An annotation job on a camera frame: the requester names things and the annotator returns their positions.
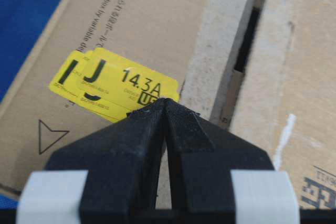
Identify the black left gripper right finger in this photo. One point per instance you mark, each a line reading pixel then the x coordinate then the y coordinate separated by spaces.
pixel 201 156

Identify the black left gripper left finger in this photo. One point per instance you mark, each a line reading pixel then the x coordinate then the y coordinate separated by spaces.
pixel 123 163

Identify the brown cardboard box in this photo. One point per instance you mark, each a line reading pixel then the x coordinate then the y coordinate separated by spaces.
pixel 266 74

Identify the blue table cloth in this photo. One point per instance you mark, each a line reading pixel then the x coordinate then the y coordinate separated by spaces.
pixel 36 38

